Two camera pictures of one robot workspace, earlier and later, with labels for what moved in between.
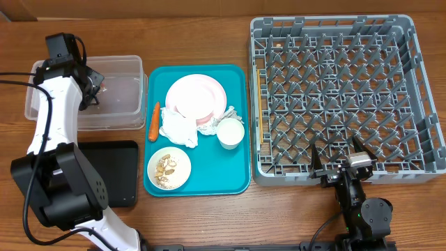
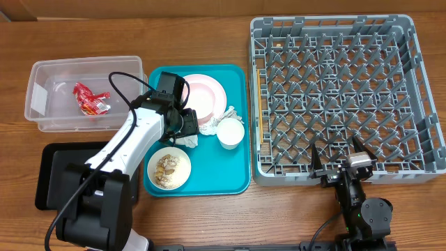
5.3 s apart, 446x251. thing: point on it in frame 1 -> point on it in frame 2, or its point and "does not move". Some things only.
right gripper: x=329 y=175 does not move
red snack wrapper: x=103 y=87 -> x=90 y=104
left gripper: x=97 y=79 -> x=191 y=125
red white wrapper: x=210 y=127 does not move
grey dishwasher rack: x=323 y=80 does not move
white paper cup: x=230 y=133 does not move
